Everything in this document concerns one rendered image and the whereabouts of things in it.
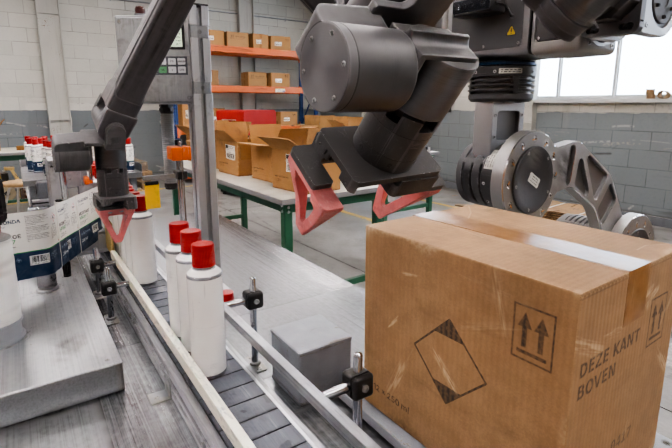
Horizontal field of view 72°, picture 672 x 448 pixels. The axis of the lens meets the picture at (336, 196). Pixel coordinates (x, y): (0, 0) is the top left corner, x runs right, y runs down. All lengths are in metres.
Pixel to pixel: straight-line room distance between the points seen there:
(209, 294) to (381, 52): 0.49
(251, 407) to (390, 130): 0.46
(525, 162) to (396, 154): 0.64
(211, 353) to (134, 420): 0.15
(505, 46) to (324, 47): 0.72
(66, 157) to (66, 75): 7.51
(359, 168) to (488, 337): 0.26
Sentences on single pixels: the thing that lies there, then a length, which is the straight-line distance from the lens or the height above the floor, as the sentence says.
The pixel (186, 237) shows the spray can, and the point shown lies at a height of 1.08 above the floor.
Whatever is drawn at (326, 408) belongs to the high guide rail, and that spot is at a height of 0.96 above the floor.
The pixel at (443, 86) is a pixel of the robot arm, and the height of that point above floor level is 1.30.
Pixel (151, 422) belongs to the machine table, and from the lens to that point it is 0.80.
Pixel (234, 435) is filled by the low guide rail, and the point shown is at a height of 0.91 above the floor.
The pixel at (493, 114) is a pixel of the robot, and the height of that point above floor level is 1.26.
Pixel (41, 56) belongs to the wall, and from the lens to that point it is 8.50.
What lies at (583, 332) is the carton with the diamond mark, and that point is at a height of 1.08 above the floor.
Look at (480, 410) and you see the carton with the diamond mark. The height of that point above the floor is 0.95.
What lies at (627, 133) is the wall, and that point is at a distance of 6.15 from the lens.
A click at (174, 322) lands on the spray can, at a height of 0.91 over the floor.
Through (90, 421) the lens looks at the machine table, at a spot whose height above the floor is 0.83.
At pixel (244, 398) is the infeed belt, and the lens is 0.72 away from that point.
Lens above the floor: 1.28
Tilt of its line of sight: 11 degrees down
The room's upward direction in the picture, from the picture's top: straight up
